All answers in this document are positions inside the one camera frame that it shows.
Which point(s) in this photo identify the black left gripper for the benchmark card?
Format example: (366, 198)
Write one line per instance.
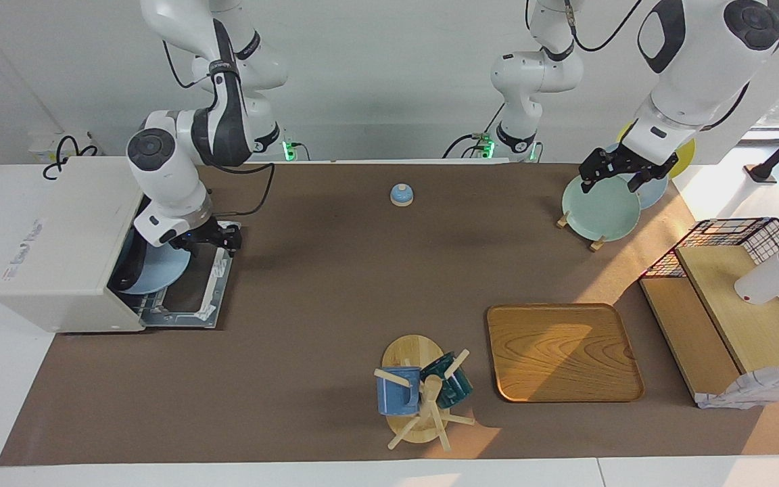
(623, 162)

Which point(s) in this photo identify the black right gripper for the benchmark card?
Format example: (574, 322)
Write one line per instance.
(205, 233)

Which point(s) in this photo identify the light blue plate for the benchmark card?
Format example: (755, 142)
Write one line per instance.
(159, 270)

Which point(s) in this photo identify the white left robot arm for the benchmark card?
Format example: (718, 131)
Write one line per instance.
(700, 67)

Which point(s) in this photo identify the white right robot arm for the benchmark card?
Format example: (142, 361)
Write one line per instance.
(166, 176)

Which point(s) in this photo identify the white toaster oven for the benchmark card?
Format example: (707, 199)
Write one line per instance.
(65, 237)

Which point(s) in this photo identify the mint green plate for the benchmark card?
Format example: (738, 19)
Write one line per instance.
(599, 210)

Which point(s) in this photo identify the pale blue plate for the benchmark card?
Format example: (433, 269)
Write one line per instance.
(654, 193)

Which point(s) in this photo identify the wooden plate rack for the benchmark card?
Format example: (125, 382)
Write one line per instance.
(597, 244)

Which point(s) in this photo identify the yellow plate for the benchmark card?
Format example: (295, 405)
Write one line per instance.
(683, 159)

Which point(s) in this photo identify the brown table mat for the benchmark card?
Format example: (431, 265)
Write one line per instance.
(335, 304)

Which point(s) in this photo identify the wooden serving tray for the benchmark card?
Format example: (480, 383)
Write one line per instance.
(562, 352)

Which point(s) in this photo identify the white bottle with clear cap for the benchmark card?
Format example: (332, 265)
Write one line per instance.
(768, 281)

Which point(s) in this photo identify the wooden step shelf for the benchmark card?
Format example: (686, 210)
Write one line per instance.
(748, 325)

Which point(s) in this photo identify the white power strip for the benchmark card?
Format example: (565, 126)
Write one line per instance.
(41, 145)

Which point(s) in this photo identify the blue call bell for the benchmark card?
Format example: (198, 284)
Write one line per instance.
(402, 196)

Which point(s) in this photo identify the wooden mug tree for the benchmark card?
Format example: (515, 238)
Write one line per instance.
(413, 352)

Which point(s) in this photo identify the blue mug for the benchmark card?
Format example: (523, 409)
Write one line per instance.
(396, 396)

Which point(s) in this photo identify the patterned white cloth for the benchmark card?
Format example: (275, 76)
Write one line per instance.
(761, 389)

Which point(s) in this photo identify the dark green mug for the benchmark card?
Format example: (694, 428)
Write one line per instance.
(457, 389)

